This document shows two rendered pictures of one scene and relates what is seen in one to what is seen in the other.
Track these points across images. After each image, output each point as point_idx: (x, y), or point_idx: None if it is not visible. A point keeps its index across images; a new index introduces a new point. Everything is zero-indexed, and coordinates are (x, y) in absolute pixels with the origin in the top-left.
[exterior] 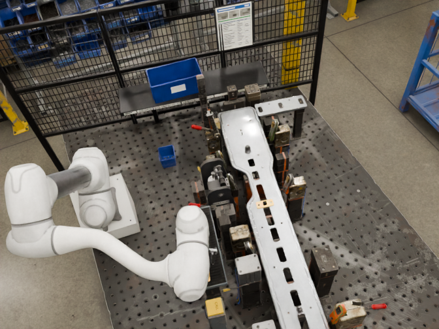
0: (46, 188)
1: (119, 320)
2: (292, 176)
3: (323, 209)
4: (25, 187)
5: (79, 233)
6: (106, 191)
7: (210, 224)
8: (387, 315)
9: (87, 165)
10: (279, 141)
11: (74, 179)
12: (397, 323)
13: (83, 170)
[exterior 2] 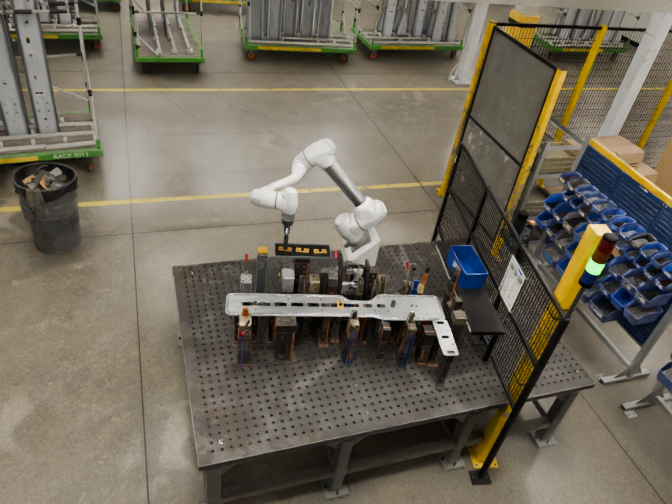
0: (320, 154)
1: (286, 258)
2: (354, 311)
3: (350, 380)
4: (318, 143)
5: (297, 170)
6: (357, 224)
7: (317, 256)
8: (249, 392)
9: (365, 201)
10: (404, 330)
11: (345, 185)
12: (241, 397)
13: (359, 197)
